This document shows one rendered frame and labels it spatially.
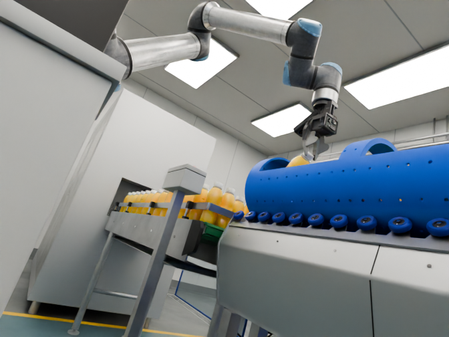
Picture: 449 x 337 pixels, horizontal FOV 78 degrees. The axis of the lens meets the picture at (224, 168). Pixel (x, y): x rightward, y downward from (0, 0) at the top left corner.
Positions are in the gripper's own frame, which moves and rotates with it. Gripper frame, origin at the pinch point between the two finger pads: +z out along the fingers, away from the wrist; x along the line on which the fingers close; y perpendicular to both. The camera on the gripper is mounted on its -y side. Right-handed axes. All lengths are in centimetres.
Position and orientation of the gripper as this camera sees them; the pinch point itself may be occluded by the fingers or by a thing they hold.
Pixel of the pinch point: (309, 155)
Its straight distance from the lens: 103.8
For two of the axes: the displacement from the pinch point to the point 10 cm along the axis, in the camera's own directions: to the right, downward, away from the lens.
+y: 5.5, -1.0, -8.3
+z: -2.8, 9.1, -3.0
